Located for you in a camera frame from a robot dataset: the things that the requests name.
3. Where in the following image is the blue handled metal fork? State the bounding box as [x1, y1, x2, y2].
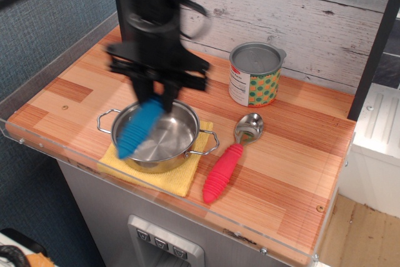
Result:
[116, 95, 164, 159]

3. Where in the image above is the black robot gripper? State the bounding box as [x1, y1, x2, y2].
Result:
[106, 32, 210, 113]

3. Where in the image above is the grey toy fridge cabinet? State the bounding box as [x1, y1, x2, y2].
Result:
[58, 161, 285, 266]

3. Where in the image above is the silver dispenser panel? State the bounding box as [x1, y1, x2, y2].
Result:
[127, 214, 206, 266]

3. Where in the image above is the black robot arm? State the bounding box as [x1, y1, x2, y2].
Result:
[106, 0, 209, 112]

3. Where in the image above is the orange object at corner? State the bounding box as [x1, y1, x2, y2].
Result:
[26, 253, 56, 267]

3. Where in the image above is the stainless steel pot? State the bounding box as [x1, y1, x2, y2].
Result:
[97, 100, 219, 173]

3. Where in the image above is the dark right frame post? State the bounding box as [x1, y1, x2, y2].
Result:
[347, 0, 399, 121]

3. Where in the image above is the toy food can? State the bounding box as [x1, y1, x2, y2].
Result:
[229, 42, 286, 108]

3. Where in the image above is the red handled metal spoon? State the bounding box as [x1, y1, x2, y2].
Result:
[202, 113, 264, 204]

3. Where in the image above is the black braided cable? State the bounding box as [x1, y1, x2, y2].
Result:
[0, 0, 213, 41]

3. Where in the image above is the black vertical post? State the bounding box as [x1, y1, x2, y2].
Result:
[109, 0, 138, 46]

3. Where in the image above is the yellow cloth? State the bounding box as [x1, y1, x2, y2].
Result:
[96, 120, 214, 198]

